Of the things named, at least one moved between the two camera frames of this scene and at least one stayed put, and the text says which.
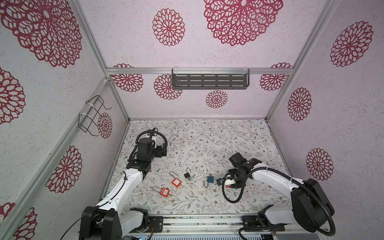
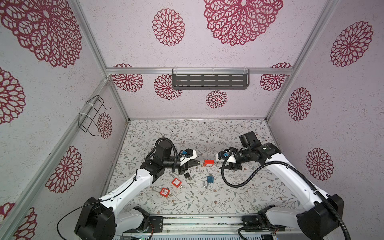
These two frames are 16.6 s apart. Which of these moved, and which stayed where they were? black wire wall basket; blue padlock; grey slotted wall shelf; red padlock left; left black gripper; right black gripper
Moved: right black gripper; left black gripper
Stayed: grey slotted wall shelf; black wire wall basket; blue padlock; red padlock left
